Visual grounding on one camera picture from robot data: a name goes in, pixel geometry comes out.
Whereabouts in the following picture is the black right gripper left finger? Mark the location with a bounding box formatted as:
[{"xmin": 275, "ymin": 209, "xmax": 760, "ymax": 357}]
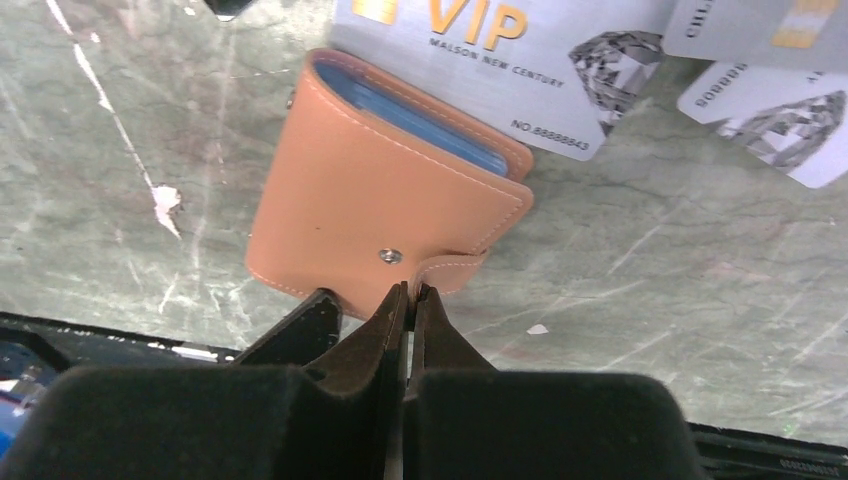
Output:
[{"xmin": 1, "ymin": 284, "xmax": 408, "ymax": 479}]

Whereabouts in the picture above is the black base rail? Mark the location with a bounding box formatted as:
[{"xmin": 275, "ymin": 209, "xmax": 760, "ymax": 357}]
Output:
[{"xmin": 1, "ymin": 291, "xmax": 847, "ymax": 479}]

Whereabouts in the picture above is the tan leather card holder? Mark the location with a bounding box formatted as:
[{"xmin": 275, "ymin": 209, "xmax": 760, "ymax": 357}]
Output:
[{"xmin": 246, "ymin": 49, "xmax": 534, "ymax": 320}]

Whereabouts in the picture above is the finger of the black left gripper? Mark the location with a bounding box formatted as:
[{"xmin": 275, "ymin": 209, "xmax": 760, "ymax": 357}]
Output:
[{"xmin": 232, "ymin": 288, "xmax": 344, "ymax": 366}]

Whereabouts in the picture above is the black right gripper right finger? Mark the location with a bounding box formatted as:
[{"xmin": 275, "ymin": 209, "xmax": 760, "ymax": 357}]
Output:
[{"xmin": 405, "ymin": 287, "xmax": 706, "ymax": 479}]

